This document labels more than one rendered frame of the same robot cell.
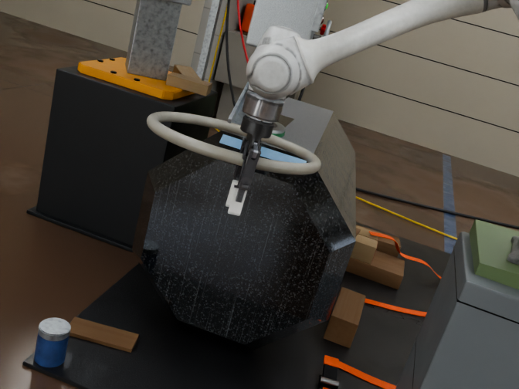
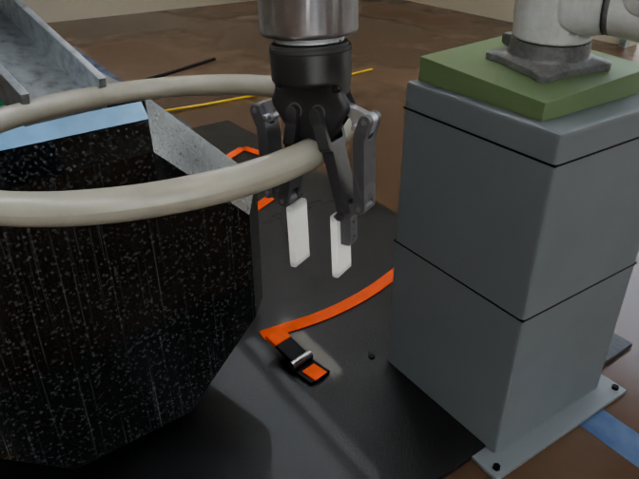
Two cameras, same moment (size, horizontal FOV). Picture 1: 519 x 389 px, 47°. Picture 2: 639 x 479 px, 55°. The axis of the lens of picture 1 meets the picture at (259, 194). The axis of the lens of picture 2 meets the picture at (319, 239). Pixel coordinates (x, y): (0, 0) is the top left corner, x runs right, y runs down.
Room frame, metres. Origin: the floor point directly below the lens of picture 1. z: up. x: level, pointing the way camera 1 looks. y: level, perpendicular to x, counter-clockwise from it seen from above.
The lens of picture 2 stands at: (0.96, 0.46, 1.17)
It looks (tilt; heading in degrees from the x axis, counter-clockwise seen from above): 30 degrees down; 314
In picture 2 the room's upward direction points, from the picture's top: straight up
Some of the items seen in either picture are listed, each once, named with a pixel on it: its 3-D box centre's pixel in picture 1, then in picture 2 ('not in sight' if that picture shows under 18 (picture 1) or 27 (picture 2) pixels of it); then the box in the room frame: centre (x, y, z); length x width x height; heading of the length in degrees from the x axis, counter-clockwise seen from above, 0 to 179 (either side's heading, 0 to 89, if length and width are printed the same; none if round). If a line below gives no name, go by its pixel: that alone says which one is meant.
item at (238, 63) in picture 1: (265, 81); not in sight; (5.98, 0.25, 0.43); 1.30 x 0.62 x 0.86; 168
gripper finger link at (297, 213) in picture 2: (235, 194); (298, 232); (1.37, 0.06, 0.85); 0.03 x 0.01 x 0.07; 103
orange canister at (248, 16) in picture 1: (256, 18); not in sight; (5.91, 0.48, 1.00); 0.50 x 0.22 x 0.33; 168
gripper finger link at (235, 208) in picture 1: (237, 201); (340, 241); (1.32, 0.05, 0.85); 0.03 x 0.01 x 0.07; 103
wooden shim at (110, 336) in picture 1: (102, 334); not in sight; (1.82, 0.41, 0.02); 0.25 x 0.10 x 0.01; 90
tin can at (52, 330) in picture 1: (52, 342); not in sight; (1.63, 0.53, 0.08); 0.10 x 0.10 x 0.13
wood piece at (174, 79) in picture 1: (189, 83); not in sight; (2.80, 0.46, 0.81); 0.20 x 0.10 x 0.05; 88
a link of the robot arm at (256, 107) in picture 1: (262, 106); (308, 7); (1.37, 0.05, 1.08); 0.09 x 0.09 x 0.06
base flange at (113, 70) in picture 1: (144, 76); not in sight; (2.90, 0.70, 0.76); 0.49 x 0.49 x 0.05; 80
